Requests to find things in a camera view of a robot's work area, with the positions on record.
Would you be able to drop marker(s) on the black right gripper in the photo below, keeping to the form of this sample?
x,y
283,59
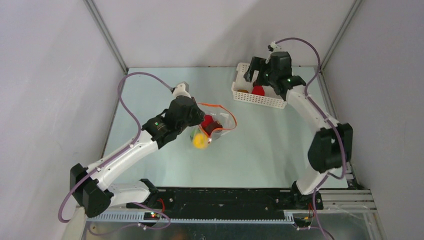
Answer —
x,y
257,66

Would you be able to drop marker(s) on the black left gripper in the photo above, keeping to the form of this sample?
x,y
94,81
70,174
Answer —
x,y
199,114

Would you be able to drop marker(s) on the green toy watermelon ball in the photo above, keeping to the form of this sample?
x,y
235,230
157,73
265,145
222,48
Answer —
x,y
194,132

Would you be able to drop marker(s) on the red toy wax apple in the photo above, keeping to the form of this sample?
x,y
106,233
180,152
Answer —
x,y
258,90

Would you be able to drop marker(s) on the dark maroon toy fig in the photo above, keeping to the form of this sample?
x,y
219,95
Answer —
x,y
216,125

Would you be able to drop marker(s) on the yellow green toy mango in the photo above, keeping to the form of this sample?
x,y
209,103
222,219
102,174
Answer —
x,y
200,141

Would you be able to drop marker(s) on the clear zip bag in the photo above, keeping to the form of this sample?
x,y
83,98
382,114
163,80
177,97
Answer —
x,y
220,113

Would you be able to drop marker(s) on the brown toy kiwi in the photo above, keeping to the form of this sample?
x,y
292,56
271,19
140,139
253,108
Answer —
x,y
243,91

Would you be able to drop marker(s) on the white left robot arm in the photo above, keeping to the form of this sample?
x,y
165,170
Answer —
x,y
92,187

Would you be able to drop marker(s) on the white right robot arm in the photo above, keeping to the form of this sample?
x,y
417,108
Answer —
x,y
331,147

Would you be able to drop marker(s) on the white perforated plastic basket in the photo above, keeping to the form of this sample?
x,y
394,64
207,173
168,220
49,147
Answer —
x,y
270,99

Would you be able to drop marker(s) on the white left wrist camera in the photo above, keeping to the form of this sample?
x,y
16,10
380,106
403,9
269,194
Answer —
x,y
181,89

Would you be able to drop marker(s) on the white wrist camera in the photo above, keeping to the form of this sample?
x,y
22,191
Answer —
x,y
273,47
181,89

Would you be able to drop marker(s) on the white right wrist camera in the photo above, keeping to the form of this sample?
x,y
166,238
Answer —
x,y
273,47

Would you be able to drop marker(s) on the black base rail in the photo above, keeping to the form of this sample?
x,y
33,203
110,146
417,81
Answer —
x,y
230,203

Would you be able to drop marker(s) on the grey slotted cable duct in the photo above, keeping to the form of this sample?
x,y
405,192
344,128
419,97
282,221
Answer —
x,y
146,217

